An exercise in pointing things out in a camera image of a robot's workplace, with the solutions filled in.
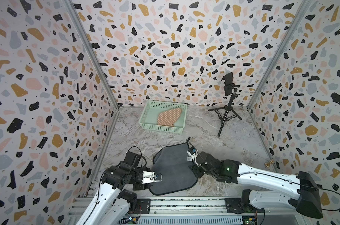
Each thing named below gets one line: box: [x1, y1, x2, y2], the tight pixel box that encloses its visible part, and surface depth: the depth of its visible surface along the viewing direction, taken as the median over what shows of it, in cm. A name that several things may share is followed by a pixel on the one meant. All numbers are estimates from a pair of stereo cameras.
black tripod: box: [207, 92, 243, 137], surface depth 105 cm
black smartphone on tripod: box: [223, 72, 235, 97], surface depth 92 cm
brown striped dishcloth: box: [157, 107, 183, 127], surface depth 112 cm
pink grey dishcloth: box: [148, 142, 199, 196], surface depth 87 cm
